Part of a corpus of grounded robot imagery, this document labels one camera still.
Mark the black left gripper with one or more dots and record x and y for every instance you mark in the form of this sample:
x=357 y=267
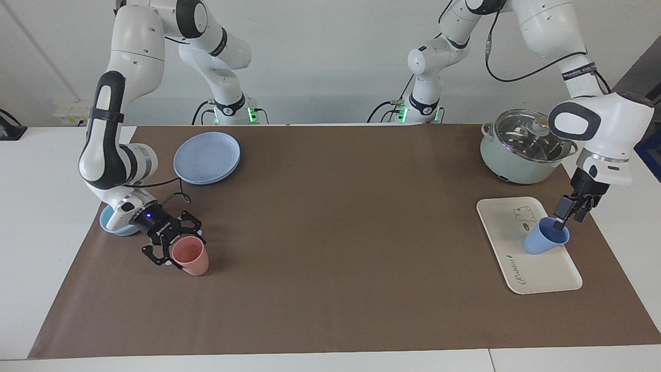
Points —
x=587 y=188

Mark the blue plastic cup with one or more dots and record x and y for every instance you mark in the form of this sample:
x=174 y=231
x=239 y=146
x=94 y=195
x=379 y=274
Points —
x=539 y=240

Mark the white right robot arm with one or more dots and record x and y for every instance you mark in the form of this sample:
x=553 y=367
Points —
x=134 y=46

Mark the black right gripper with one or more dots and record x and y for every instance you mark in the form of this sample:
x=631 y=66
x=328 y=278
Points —
x=155 y=225

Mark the pale green cooking pot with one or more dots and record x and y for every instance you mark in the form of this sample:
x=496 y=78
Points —
x=516 y=171

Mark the brown table mat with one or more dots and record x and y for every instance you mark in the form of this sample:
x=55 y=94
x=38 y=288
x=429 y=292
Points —
x=335 y=258

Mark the pink plastic cup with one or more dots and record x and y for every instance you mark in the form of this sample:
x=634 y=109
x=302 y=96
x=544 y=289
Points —
x=192 y=258

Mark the black clamp stand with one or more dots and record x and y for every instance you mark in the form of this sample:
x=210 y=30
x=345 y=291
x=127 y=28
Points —
x=10 y=129

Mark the blue plastic plate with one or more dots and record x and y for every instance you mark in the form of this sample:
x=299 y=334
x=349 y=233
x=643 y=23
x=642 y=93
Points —
x=206 y=157

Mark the cream tray with bear print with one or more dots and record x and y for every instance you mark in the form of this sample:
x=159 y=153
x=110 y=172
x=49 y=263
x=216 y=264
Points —
x=537 y=274

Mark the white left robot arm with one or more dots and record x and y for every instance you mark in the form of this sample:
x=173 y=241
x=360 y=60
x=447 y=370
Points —
x=609 y=119

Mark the white wall socket strip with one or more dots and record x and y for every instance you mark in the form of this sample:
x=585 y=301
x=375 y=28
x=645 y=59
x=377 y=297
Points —
x=69 y=116

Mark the light blue plastic bowl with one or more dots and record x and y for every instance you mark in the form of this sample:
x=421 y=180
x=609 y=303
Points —
x=106 y=225

